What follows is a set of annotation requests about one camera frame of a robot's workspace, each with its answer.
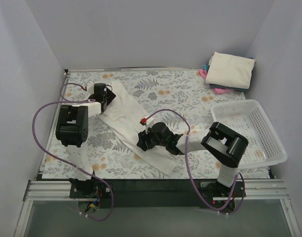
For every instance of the pink folded t shirt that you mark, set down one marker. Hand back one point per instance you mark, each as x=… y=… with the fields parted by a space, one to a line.
x=203 y=74

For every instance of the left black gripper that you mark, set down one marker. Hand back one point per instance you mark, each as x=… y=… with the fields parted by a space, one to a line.
x=109 y=96

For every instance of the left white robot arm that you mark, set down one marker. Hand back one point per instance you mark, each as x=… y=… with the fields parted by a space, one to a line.
x=72 y=131

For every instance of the white t shirt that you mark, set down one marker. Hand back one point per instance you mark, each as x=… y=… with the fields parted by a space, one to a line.
x=123 y=116

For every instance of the cream folded t shirt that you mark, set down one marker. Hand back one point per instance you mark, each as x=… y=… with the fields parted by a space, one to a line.
x=230 y=70

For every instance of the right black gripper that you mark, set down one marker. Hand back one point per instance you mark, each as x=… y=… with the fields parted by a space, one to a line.
x=144 y=140

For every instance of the white plastic basket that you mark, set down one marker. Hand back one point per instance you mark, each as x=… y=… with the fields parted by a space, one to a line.
x=248 y=118

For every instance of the floral table mat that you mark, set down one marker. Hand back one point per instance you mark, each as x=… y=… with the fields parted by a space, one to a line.
x=180 y=99

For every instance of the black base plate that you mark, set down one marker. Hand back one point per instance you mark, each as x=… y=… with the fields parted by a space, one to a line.
x=154 y=192

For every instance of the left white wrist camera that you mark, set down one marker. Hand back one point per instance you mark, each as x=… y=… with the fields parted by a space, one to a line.
x=90 y=87

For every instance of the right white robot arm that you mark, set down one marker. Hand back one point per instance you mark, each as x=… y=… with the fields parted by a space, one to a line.
x=226 y=145

